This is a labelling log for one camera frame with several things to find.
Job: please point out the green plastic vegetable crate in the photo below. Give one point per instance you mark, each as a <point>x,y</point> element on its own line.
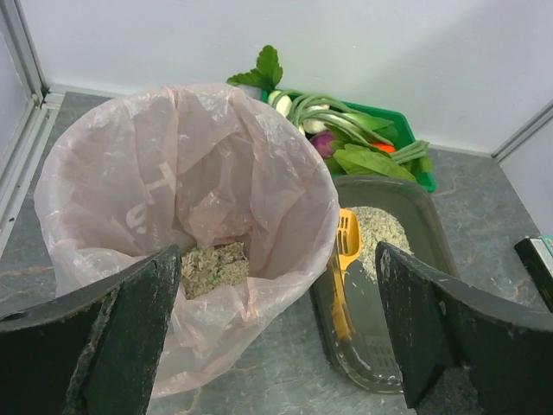
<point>355,139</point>

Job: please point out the aluminium frame post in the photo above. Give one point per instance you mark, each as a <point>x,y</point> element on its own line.
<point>28,114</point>
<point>524,133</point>

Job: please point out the aluminium frame post right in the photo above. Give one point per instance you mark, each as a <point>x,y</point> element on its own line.
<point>524,133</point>

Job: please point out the white radish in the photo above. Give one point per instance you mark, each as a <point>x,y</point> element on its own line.
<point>280,101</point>

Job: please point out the green leafy sprig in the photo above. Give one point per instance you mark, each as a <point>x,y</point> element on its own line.
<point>266,75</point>

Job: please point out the orange carrot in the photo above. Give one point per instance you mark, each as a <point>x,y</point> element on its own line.
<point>385,147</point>

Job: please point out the pink plastic trash bag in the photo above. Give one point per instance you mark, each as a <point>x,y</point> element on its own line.
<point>185,165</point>

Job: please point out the purple onion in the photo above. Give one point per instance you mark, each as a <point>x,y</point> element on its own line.
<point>322,143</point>

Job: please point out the cat litter in bag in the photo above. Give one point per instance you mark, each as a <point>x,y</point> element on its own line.
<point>204,270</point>

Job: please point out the grey cat litter pile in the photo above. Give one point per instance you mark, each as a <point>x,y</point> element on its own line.
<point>377,225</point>

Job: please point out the dark grey litter tray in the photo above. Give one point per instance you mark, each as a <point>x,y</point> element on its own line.
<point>379,315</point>

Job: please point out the bok choy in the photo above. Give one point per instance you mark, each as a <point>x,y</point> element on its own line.
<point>362,126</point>

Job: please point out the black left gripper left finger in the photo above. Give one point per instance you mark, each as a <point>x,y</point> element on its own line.
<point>95,350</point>

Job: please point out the aluminium frame post left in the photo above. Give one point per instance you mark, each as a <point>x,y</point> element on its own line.
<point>28,114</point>

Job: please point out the yellow litter scoop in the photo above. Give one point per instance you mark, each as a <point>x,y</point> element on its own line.
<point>348,246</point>

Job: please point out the long green beans bundle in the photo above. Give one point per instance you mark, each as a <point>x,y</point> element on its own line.
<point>399,132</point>

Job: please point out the black box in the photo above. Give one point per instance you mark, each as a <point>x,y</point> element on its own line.
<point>537,260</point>

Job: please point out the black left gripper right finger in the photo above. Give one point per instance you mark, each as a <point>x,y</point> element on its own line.
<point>458,337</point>

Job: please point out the teal box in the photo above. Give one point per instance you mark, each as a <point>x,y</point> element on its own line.
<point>548,242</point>

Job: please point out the green spinach leaves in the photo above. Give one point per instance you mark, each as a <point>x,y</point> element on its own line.
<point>408,163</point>

